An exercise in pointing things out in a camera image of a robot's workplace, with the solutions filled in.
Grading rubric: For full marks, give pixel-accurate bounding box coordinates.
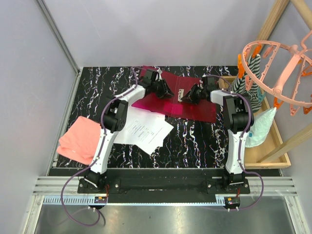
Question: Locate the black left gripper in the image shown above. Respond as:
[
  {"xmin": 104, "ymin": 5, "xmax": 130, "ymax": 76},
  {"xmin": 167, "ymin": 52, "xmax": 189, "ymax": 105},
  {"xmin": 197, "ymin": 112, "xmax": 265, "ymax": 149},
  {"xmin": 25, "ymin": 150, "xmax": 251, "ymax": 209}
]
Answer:
[{"xmin": 150, "ymin": 78, "xmax": 174, "ymax": 99}]

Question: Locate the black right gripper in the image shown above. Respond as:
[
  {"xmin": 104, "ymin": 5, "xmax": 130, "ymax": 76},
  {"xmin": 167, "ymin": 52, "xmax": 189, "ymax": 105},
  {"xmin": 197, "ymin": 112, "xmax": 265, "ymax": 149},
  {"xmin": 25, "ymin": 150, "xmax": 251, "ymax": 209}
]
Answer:
[{"xmin": 180, "ymin": 84, "xmax": 206, "ymax": 105}]

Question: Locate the red plastic folder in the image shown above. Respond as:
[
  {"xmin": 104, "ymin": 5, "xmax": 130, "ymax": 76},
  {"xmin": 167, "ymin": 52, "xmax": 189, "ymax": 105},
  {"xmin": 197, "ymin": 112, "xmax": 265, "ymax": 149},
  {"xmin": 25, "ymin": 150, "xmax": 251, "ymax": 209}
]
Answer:
[{"xmin": 132, "ymin": 71, "xmax": 219, "ymax": 123}]

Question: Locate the white printed top paper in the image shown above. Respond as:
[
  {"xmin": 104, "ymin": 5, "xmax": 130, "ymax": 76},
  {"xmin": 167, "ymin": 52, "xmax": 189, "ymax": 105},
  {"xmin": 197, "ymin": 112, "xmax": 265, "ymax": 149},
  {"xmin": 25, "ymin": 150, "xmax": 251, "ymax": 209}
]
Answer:
[{"xmin": 115, "ymin": 106, "xmax": 174, "ymax": 155}]

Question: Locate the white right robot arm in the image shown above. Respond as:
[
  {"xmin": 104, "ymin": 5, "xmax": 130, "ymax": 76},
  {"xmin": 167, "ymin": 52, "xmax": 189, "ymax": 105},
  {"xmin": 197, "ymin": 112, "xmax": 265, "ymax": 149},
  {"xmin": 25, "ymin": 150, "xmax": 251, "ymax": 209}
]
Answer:
[{"xmin": 179, "ymin": 75, "xmax": 254, "ymax": 193}]

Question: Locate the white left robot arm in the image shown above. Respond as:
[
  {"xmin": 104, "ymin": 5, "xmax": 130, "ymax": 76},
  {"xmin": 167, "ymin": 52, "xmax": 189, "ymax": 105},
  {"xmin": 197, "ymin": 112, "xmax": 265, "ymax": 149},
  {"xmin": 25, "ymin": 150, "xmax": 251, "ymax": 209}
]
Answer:
[{"xmin": 83, "ymin": 67, "xmax": 174, "ymax": 193}]

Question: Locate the striped sock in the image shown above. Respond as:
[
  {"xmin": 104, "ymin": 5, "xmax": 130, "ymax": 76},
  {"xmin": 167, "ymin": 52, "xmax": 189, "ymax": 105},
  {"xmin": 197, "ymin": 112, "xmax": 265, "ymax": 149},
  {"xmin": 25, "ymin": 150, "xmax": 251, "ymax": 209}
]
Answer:
[{"xmin": 230, "ymin": 54, "xmax": 263, "ymax": 113}]

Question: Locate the white lower paper sheet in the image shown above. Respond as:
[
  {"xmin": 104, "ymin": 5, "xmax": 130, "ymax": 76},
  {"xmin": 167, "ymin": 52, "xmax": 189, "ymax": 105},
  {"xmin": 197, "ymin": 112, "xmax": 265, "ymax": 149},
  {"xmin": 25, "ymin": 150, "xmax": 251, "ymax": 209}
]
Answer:
[{"xmin": 115, "ymin": 116, "xmax": 164, "ymax": 144}]

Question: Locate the light teal cloth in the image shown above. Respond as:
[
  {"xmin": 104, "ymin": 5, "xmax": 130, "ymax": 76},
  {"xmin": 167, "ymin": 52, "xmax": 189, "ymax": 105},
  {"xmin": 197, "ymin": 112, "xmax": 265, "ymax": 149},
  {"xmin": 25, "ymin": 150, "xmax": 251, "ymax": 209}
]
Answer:
[{"xmin": 245, "ymin": 107, "xmax": 277, "ymax": 148}]

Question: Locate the wooden tray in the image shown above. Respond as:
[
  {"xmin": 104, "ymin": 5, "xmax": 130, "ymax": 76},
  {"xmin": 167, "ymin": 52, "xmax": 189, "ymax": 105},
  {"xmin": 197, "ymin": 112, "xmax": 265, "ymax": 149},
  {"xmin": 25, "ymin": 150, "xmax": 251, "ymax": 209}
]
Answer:
[{"xmin": 217, "ymin": 75, "xmax": 292, "ymax": 170}]

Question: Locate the pink folded cloth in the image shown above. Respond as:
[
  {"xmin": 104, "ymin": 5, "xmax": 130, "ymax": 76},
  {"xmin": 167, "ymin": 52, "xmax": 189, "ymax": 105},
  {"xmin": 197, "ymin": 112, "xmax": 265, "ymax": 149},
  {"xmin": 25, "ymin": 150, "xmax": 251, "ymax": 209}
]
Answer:
[{"xmin": 57, "ymin": 116, "xmax": 101, "ymax": 165}]

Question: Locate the pink round clip hanger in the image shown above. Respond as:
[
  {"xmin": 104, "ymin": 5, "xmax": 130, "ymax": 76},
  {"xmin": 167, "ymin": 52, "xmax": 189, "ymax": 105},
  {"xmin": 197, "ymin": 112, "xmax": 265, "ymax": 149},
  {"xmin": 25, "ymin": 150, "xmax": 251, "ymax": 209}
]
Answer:
[{"xmin": 237, "ymin": 32, "xmax": 312, "ymax": 116}]

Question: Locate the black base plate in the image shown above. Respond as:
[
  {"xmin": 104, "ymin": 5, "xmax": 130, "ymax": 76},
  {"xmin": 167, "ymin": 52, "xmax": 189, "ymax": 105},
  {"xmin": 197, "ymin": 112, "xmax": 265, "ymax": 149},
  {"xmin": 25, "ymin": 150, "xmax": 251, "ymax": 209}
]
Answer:
[{"xmin": 78, "ymin": 168, "xmax": 250, "ymax": 204}]

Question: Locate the wooden rack frame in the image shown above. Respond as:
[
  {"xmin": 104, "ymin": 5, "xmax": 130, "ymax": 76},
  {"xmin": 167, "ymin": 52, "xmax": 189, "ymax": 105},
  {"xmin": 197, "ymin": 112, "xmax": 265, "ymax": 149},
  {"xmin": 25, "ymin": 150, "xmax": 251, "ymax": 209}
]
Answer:
[{"xmin": 254, "ymin": 0, "xmax": 312, "ymax": 163}]

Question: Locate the aluminium frame rail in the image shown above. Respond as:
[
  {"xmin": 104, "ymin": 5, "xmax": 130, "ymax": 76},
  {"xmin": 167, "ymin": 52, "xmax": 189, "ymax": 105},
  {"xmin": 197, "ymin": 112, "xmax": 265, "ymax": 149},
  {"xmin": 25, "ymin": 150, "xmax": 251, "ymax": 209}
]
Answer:
[{"xmin": 21, "ymin": 0, "xmax": 80, "ymax": 234}]

